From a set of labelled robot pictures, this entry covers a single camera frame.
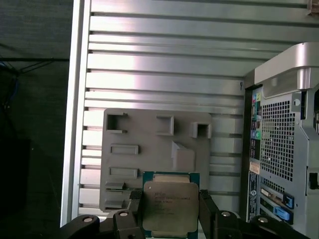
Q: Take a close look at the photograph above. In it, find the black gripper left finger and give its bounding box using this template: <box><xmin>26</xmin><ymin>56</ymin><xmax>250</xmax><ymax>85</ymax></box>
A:
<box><xmin>59</xmin><ymin>190</ymin><xmax>145</xmax><ymax>239</ymax></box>

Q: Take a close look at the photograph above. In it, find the silver PC case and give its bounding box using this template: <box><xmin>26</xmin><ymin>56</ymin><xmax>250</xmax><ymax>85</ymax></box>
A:
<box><xmin>244</xmin><ymin>42</ymin><xmax>319</xmax><ymax>239</ymax></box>

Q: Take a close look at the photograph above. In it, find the grey plastic parts rack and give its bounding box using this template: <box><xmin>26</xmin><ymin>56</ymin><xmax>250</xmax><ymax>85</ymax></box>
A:
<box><xmin>99</xmin><ymin>108</ymin><xmax>213</xmax><ymax>213</ymax></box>

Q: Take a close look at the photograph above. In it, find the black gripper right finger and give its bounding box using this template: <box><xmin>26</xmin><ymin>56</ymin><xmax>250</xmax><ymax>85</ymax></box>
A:
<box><xmin>198</xmin><ymin>189</ymin><xmax>313</xmax><ymax>239</ymax></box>

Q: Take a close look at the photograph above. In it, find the silver green CPU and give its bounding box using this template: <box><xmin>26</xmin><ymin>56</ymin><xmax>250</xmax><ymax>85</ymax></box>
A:
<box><xmin>141</xmin><ymin>171</ymin><xmax>201</xmax><ymax>239</ymax></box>

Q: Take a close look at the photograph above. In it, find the green RAM stick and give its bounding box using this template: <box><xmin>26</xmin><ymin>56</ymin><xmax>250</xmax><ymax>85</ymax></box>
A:
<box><xmin>106</xmin><ymin>188</ymin><xmax>143</xmax><ymax>194</ymax></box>

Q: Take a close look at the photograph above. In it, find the orange case label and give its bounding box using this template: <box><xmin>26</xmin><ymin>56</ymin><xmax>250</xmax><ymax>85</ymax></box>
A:
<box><xmin>249</xmin><ymin>161</ymin><xmax>260</xmax><ymax>176</ymax></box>

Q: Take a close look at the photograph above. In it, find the aluminium table edge rail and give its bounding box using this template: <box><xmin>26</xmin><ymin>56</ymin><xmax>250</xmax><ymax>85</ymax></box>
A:
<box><xmin>59</xmin><ymin>0</ymin><xmax>92</xmax><ymax>225</ymax></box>

